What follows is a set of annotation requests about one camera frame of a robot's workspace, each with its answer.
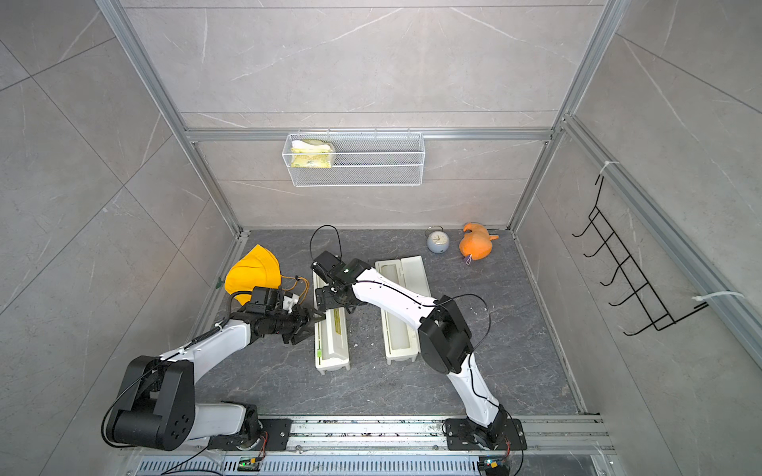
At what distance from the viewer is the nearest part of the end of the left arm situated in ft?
2.50

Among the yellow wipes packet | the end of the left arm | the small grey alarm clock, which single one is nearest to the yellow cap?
the end of the left arm

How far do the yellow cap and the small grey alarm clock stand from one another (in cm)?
59

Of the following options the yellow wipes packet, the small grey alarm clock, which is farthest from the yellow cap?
the small grey alarm clock

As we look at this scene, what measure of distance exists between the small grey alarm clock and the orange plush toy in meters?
0.06

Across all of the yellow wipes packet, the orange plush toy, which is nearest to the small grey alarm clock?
the orange plush toy

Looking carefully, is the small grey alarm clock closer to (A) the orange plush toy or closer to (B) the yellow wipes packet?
(A) the orange plush toy

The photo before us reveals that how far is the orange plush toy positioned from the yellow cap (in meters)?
0.70

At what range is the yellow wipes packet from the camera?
87 cm

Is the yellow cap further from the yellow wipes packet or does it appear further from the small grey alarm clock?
the small grey alarm clock

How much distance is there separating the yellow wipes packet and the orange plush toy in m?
0.57

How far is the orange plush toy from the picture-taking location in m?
1.07

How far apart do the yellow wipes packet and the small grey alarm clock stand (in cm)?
48

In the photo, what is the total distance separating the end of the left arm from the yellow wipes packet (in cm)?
43

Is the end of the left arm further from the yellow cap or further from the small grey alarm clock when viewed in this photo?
the small grey alarm clock
